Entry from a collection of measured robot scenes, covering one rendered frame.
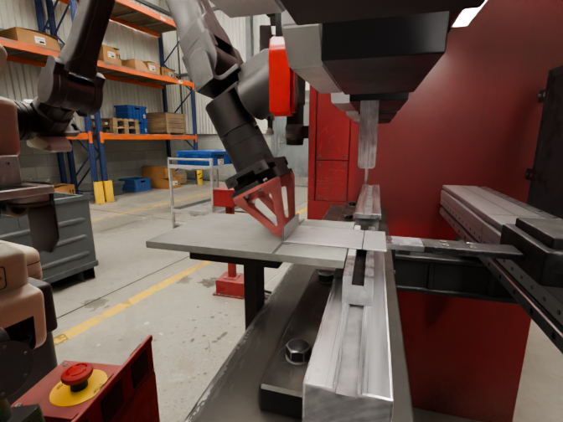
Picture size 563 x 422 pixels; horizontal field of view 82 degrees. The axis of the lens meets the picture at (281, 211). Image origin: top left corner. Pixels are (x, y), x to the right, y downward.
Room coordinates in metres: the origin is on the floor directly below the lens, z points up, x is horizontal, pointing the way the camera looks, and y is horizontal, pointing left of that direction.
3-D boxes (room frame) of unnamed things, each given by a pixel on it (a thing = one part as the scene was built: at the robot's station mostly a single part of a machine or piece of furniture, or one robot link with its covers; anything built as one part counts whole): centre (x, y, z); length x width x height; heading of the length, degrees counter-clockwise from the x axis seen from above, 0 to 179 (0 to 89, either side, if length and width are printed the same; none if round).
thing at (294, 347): (0.30, -0.02, 0.91); 0.03 x 0.03 x 0.02
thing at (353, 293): (0.39, -0.10, 0.99); 0.20 x 0.03 x 0.03; 164
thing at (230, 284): (2.28, 0.37, 0.41); 0.25 x 0.20 x 0.83; 74
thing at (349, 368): (0.37, -0.10, 0.92); 0.39 x 0.06 x 0.10; 164
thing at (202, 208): (3.89, 0.81, 0.47); 0.90 x 0.66 x 0.95; 155
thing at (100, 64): (7.36, 3.14, 1.95); 2.70 x 0.99 x 3.90; 155
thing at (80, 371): (0.40, 0.29, 0.79); 0.04 x 0.04 x 0.04
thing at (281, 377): (0.40, -0.04, 0.89); 0.30 x 0.05 x 0.03; 164
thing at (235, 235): (0.46, 0.03, 1.00); 0.26 x 0.18 x 0.01; 74
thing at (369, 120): (0.42, -0.11, 1.13); 0.10 x 0.02 x 0.10; 164
